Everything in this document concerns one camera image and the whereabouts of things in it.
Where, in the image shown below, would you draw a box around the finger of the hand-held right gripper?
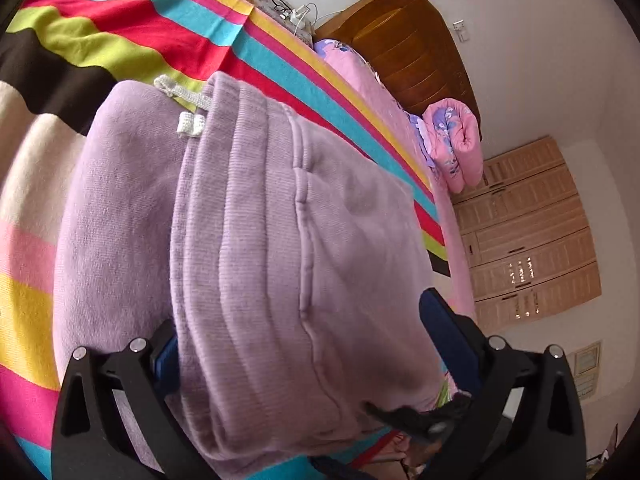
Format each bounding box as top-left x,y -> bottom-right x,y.
364,392 -> 473,445

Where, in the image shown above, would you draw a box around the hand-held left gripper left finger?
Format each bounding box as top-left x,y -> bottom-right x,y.
50,317 -> 221,480

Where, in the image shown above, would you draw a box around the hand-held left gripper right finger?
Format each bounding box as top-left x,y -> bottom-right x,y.
419,287 -> 587,480

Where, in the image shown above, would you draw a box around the lilac pants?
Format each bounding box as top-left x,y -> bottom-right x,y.
52,71 -> 453,466

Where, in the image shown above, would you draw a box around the light wooden wardrobe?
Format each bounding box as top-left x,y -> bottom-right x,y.
451,135 -> 602,332

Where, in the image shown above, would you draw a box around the rolled pink floral quilt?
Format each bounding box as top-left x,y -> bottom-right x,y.
422,99 -> 485,195

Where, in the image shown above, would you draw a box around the pink floral bed sheet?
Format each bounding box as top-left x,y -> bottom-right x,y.
314,39 -> 478,411

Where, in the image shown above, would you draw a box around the dark panelled wooden headboard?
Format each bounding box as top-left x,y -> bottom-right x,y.
314,0 -> 483,128

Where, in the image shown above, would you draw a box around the rainbow striped blanket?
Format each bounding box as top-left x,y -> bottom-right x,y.
0,0 -> 451,480

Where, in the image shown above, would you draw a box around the wall poster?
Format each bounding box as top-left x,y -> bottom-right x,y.
570,341 -> 602,402

